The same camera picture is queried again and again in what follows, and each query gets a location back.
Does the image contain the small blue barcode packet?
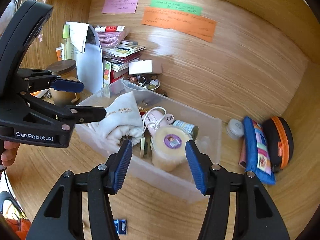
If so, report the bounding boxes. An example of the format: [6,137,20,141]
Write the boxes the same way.
[114,219,127,235]

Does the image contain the pink coiled cable pack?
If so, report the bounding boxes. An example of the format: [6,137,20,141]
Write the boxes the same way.
[95,25,130,49]

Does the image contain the small white cardboard box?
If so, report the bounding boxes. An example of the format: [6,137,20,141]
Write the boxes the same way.
[129,60,162,75]

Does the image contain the clear plastic storage bin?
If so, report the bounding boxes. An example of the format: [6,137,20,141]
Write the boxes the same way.
[76,80,222,203]

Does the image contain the person's left hand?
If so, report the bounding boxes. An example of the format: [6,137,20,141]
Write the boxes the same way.
[1,140,20,172]

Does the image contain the fruit pattern box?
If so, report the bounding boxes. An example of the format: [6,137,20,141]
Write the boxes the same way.
[103,59,112,88]

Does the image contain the pink flat wallet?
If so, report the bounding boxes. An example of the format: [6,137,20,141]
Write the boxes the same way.
[239,143,246,168]

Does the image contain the round clear tub yellow contents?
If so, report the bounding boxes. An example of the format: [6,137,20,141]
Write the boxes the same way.
[151,125,192,172]

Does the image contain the white bowl of trinkets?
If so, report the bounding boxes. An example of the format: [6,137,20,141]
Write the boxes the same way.
[120,74,161,92]

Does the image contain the green sticky note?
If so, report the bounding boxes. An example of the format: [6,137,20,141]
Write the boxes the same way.
[150,0,202,16]

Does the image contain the stack of books and packets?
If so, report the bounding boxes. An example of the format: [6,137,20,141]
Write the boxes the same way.
[101,43,146,73]

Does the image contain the small white round container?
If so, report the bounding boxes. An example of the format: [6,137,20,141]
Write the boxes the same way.
[226,119,244,140]

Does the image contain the orange sticky note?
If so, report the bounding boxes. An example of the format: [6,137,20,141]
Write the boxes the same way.
[141,7,216,42]

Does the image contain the gold sunscreen bottle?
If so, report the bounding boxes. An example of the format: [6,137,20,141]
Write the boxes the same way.
[139,135,151,158]

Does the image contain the dark green spray bottle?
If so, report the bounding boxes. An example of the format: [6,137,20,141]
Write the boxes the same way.
[173,120,199,140]

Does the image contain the pink sticky note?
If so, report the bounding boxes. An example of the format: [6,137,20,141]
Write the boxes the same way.
[101,0,139,14]

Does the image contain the pink round case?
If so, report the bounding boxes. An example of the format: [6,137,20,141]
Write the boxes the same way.
[142,110,169,135]

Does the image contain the black orange round case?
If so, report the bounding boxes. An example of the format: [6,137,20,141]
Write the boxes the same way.
[262,116,294,173]

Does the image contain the brown ceramic mug with lid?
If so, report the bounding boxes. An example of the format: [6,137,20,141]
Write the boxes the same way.
[46,59,81,107]

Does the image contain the blue patchwork zip pouch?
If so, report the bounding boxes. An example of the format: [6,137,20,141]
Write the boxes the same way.
[242,116,276,185]

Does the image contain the white drawstring pouch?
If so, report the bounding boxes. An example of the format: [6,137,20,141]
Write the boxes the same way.
[88,92,146,153]

